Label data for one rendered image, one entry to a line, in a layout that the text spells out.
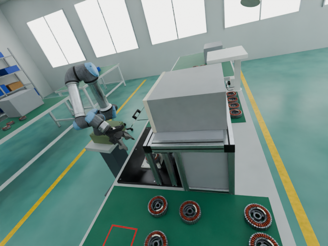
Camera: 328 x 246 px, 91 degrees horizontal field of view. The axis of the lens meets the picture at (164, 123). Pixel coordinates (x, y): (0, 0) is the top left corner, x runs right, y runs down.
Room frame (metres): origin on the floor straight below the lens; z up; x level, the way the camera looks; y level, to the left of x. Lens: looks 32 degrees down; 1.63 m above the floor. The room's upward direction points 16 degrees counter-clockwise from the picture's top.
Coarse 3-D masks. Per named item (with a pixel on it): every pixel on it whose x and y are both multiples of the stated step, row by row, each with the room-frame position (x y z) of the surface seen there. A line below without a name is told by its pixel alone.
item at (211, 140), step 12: (228, 108) 0.79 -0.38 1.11; (228, 120) 0.68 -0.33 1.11; (168, 132) 0.72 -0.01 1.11; (180, 132) 0.69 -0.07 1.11; (192, 132) 0.66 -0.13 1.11; (204, 132) 0.64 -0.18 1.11; (216, 132) 0.61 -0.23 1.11; (228, 132) 0.59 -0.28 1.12; (144, 144) 0.67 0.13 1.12; (156, 144) 0.65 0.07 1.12; (168, 144) 0.62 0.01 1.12; (180, 144) 0.60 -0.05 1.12; (192, 144) 0.57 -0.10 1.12; (204, 144) 0.55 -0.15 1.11; (216, 144) 0.53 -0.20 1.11; (228, 144) 0.51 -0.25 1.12
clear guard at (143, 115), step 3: (144, 108) 1.20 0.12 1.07; (141, 111) 1.16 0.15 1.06; (144, 111) 1.15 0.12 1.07; (141, 114) 1.11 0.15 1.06; (144, 114) 1.10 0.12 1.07; (138, 117) 1.08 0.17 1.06; (141, 117) 1.07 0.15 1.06; (144, 117) 1.05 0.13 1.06; (147, 117) 1.04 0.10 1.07; (135, 120) 1.05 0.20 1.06; (138, 120) 1.04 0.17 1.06
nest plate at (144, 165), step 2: (160, 154) 0.94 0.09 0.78; (160, 156) 0.91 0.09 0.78; (162, 156) 0.91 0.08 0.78; (160, 158) 0.89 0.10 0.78; (162, 158) 0.89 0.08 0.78; (144, 160) 0.92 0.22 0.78; (160, 160) 0.88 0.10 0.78; (162, 160) 0.87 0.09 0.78; (144, 162) 0.90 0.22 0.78; (158, 162) 0.86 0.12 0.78; (160, 162) 0.86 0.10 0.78; (162, 162) 0.86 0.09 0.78; (142, 164) 0.88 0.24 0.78; (144, 164) 0.88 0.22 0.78; (146, 164) 0.87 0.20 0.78; (148, 164) 0.86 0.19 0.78; (158, 164) 0.84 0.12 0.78; (142, 166) 0.86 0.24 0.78; (144, 166) 0.86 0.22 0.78; (146, 166) 0.85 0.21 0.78; (148, 166) 0.85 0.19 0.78; (158, 166) 0.82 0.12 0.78; (160, 166) 0.81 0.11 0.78
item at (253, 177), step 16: (240, 96) 1.51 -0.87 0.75; (144, 128) 1.41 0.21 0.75; (240, 128) 1.01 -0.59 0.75; (240, 144) 0.84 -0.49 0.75; (256, 144) 0.80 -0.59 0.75; (240, 160) 0.71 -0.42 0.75; (256, 160) 0.68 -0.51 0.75; (240, 176) 0.60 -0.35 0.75; (256, 176) 0.57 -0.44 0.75; (240, 192) 0.50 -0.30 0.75; (256, 192) 0.48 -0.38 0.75; (272, 192) 0.46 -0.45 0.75; (272, 208) 0.38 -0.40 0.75; (288, 224) 0.31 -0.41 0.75; (288, 240) 0.25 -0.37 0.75
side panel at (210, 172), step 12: (180, 156) 0.59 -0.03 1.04; (192, 156) 0.58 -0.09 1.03; (204, 156) 0.56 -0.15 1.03; (216, 156) 0.54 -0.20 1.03; (228, 156) 0.51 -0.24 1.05; (180, 168) 0.60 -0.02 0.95; (192, 168) 0.59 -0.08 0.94; (204, 168) 0.57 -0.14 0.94; (216, 168) 0.54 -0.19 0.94; (228, 168) 0.51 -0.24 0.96; (192, 180) 0.59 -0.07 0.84; (204, 180) 0.57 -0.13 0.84; (216, 180) 0.54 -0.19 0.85; (228, 180) 0.51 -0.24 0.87; (216, 192) 0.53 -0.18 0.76; (228, 192) 0.51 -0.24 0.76
